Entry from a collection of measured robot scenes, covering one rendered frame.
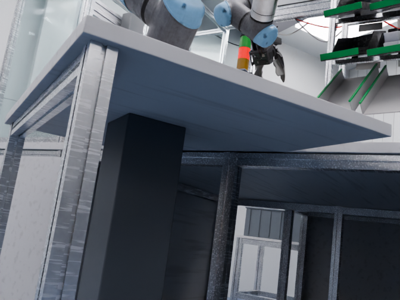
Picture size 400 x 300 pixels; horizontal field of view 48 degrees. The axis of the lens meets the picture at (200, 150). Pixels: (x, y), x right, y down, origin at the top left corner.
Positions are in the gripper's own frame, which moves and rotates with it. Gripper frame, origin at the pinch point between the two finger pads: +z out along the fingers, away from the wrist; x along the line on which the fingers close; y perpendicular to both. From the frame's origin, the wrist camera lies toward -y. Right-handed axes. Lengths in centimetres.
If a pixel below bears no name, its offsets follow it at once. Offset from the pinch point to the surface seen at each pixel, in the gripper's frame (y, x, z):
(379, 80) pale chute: 0.3, 37.4, 2.9
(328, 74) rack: -3.3, 19.9, 0.8
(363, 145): 41, 40, 4
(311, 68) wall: -367, -108, 135
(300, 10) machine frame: -134, -31, 8
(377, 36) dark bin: -13.6, 35.4, -7.5
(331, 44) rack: -10.8, 20.3, -7.5
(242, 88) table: 79, 29, -30
